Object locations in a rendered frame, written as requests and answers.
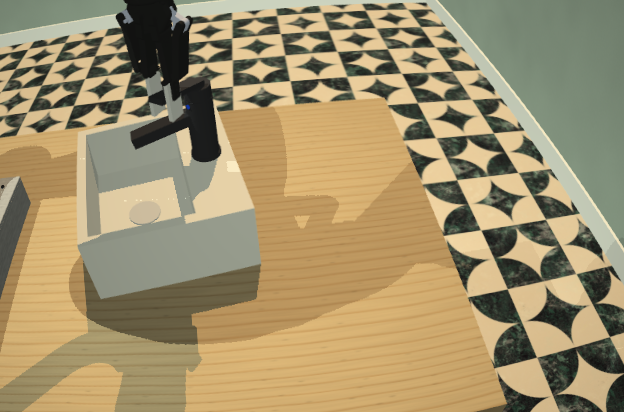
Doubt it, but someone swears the white square sink basin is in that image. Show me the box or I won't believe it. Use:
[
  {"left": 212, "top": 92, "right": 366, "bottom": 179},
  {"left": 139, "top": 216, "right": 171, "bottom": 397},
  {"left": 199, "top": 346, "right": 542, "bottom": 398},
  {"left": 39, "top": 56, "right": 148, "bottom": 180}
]
[{"left": 77, "top": 101, "right": 261, "bottom": 299}]

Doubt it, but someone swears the black mixer tap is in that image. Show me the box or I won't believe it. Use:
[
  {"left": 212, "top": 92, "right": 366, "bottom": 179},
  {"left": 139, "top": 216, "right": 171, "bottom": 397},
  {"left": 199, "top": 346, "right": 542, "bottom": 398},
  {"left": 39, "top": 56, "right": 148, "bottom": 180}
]
[{"left": 130, "top": 77, "right": 222, "bottom": 162}]

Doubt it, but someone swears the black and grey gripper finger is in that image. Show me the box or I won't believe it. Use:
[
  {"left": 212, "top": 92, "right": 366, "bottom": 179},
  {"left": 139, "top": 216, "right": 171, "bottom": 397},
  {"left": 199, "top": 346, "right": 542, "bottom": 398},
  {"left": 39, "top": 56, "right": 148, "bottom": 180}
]
[
  {"left": 146, "top": 6, "right": 193, "bottom": 122},
  {"left": 116, "top": 9, "right": 166, "bottom": 117}
]

